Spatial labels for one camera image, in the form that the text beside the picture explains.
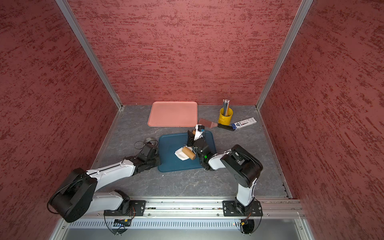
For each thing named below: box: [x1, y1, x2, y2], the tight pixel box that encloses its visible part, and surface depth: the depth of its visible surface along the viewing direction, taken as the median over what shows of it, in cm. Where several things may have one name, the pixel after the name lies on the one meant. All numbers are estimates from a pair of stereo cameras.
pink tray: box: [147, 101, 198, 128], surface depth 120 cm
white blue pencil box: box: [232, 117, 257, 130], surface depth 111 cm
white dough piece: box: [174, 145, 193, 161], surface depth 94 cm
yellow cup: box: [218, 107, 234, 126], surface depth 106 cm
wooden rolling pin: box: [182, 146, 197, 160], surface depth 91 cm
